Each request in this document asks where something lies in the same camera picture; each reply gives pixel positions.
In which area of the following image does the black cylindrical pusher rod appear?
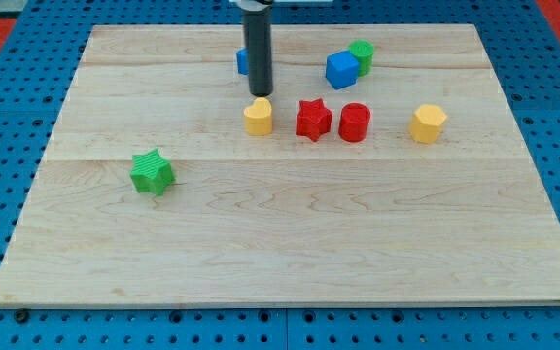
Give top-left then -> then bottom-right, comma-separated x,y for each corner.
242,0 -> 273,97

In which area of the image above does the blue triangle block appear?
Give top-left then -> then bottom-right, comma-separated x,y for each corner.
235,48 -> 249,75

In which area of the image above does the yellow heart block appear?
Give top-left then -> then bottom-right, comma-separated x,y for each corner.
243,97 -> 273,136

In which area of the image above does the blue cube block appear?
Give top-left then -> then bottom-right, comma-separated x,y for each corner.
325,51 -> 360,89

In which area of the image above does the green cylinder block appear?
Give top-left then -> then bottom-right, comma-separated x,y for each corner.
348,40 -> 375,77

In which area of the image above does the red star block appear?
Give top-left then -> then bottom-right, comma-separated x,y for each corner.
296,98 -> 333,142

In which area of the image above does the red cylinder block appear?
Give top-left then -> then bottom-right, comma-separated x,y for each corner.
338,103 -> 371,142

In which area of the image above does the green star block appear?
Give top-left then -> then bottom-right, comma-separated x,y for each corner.
129,148 -> 176,196

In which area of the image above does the light wooden board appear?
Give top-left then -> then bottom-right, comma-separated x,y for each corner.
0,24 -> 560,309

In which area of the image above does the yellow hexagon block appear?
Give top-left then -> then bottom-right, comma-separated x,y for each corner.
408,104 -> 448,144

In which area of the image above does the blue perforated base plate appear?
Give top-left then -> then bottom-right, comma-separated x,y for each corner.
0,0 -> 560,349

